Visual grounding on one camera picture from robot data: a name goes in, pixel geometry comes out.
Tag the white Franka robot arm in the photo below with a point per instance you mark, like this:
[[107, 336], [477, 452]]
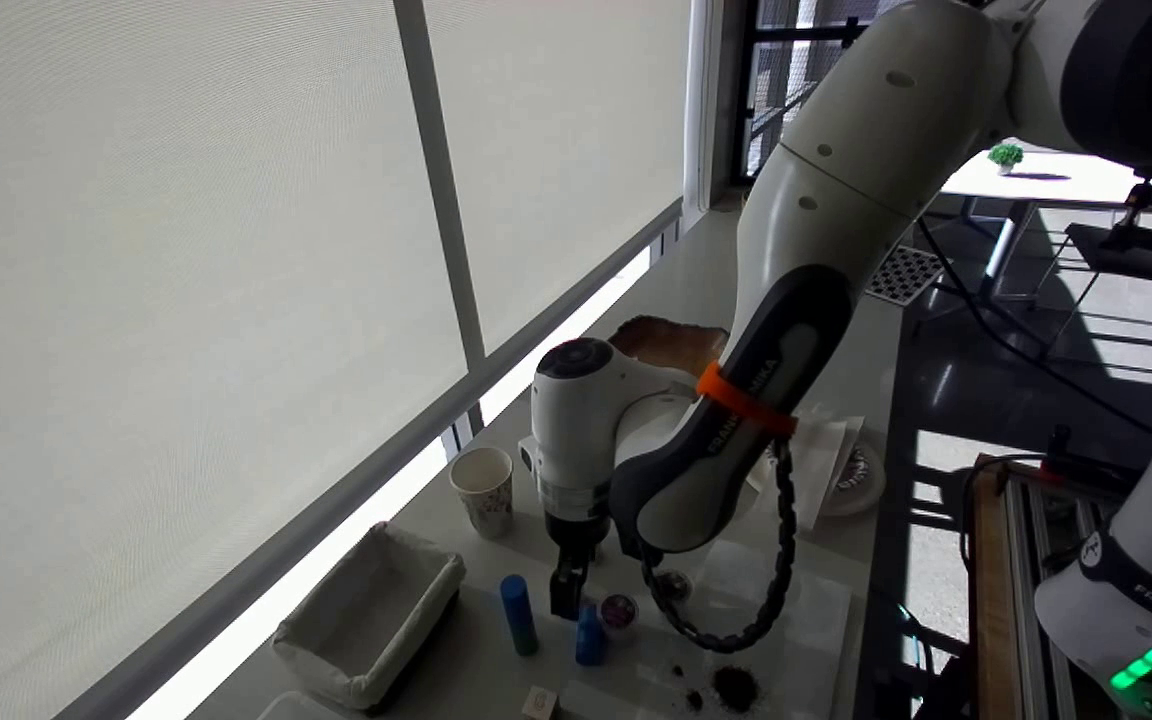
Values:
[[869, 161]]

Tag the wooden bark-edged tray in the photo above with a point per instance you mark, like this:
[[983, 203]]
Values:
[[665, 345]]

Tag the white folded napkin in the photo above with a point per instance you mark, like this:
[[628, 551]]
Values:
[[826, 461]]

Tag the patterned paper cup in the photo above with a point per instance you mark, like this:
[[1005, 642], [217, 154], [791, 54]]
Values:
[[485, 498]]

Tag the maroon lid coffee pod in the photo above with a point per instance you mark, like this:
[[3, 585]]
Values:
[[622, 612]]

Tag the blue cylinder block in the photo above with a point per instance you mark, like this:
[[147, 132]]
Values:
[[588, 636], [518, 599]]

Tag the white background table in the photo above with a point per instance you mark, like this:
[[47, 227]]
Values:
[[1071, 181]]

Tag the black white checkerboard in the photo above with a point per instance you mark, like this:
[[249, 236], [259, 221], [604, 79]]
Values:
[[904, 273]]

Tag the grey rectangular bin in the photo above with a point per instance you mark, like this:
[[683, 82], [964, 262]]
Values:
[[360, 622]]

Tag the black office chair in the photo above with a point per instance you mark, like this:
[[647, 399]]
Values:
[[1140, 254]]

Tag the grey window frame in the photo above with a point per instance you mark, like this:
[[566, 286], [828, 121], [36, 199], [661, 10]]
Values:
[[440, 161]]

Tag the small beige wooden cube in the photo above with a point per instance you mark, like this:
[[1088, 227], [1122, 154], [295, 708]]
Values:
[[542, 705]]

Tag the green ball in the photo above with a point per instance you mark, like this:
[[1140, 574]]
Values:
[[1005, 154]]

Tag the brown metal cart frame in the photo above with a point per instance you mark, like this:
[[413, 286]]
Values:
[[1000, 602]]

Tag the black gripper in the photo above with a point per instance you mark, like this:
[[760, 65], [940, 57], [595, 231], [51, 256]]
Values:
[[579, 539]]

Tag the brown lid coffee pod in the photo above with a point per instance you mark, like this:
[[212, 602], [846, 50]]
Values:
[[672, 585]]

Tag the white window blind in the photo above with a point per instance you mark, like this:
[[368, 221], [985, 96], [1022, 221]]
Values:
[[139, 265], [562, 132]]

